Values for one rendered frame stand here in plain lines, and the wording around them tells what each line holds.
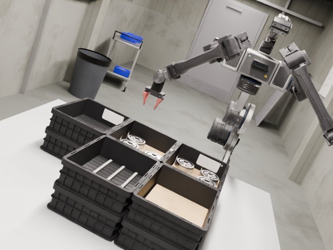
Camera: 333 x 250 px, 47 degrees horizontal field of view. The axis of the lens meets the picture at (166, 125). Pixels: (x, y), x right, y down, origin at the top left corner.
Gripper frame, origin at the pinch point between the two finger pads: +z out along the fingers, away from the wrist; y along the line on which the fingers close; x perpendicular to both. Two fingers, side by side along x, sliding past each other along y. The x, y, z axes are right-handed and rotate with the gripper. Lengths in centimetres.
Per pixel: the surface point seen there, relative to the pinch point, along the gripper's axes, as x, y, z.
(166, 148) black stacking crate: 8.1, 16.4, 20.1
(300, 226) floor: 208, 158, 99
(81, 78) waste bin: 278, -156, 69
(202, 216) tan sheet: -41, 48, 25
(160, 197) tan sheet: -43, 28, 25
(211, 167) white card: 7.3, 43.8, 18.6
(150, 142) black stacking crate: 8.3, 7.0, 20.9
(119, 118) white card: 8.4, -14.9, 16.0
